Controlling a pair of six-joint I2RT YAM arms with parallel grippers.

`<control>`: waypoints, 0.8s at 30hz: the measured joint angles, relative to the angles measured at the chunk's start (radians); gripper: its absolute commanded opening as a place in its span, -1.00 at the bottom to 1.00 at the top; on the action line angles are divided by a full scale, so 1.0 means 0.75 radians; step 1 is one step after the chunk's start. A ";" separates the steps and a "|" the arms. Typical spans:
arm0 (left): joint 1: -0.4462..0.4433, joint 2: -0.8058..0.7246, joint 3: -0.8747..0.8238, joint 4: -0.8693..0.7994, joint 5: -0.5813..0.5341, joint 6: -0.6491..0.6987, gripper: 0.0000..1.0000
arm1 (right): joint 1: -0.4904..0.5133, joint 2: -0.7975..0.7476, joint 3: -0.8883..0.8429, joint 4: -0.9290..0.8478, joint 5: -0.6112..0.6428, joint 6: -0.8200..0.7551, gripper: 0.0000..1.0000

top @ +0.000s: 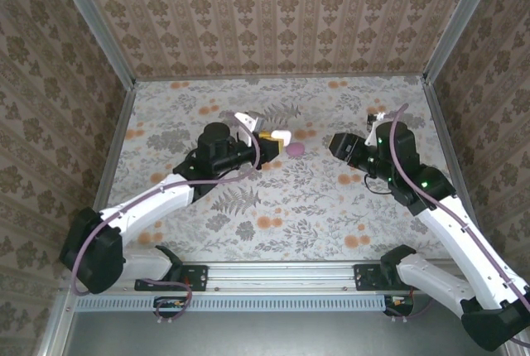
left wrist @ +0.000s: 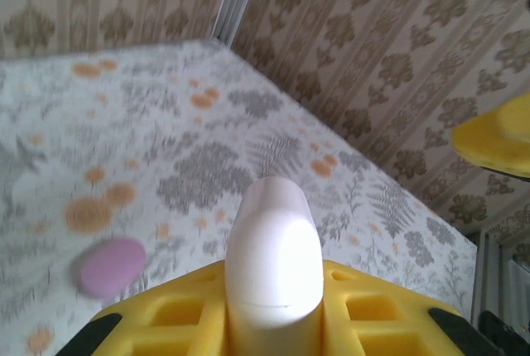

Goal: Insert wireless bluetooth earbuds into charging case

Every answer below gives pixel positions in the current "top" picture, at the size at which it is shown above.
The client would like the aluminium side rail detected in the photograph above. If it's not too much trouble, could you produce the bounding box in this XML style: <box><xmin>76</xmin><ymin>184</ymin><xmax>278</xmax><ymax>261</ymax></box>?
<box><xmin>422</xmin><ymin>80</ymin><xmax>471</xmax><ymax>208</ymax></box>
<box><xmin>89</xmin><ymin>82</ymin><xmax>137</xmax><ymax>219</ymax></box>

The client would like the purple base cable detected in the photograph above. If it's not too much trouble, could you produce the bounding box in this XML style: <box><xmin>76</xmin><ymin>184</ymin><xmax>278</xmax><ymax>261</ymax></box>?
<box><xmin>384</xmin><ymin>289</ymin><xmax>432</xmax><ymax>320</ymax></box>
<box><xmin>153</xmin><ymin>281</ymin><xmax>195</xmax><ymax>325</ymax></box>

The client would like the small black connector box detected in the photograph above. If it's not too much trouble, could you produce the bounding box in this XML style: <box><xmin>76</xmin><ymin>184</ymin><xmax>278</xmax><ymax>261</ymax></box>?
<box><xmin>383</xmin><ymin>294</ymin><xmax>415</xmax><ymax>315</ymax></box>

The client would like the grey metal panel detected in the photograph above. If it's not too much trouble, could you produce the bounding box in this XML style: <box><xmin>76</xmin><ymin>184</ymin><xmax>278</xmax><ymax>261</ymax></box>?
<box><xmin>64</xmin><ymin>308</ymin><xmax>504</xmax><ymax>356</ymax></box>

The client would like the thin aluminium wall rail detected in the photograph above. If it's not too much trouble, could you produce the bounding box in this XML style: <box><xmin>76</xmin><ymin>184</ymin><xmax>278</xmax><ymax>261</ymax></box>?
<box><xmin>134</xmin><ymin>73</ymin><xmax>427</xmax><ymax>83</ymax></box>

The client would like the aluminium frame strut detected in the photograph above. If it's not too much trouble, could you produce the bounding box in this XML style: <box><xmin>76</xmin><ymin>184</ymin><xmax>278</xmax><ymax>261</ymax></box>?
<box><xmin>32</xmin><ymin>289</ymin><xmax>78</xmax><ymax>356</ymax></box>

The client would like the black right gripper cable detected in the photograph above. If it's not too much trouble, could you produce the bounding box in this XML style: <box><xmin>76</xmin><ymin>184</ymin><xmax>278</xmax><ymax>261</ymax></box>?
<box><xmin>363</xmin><ymin>170</ymin><xmax>394</xmax><ymax>196</ymax></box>

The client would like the wide aluminium base rail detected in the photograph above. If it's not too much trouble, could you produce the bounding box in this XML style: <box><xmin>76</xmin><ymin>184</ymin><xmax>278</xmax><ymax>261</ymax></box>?
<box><xmin>177</xmin><ymin>260</ymin><xmax>465</xmax><ymax>296</ymax></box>

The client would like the aluminium corner post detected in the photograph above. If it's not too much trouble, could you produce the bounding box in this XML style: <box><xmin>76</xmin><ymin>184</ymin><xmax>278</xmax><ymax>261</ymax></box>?
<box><xmin>47</xmin><ymin>0</ymin><xmax>137</xmax><ymax>91</ymax></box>
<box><xmin>422</xmin><ymin>0</ymin><xmax>507</xmax><ymax>86</ymax></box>

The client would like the grey slotted cable duct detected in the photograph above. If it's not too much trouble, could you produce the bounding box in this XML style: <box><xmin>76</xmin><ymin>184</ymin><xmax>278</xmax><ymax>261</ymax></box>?
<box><xmin>74</xmin><ymin>292</ymin><xmax>388</xmax><ymax>312</ymax></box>

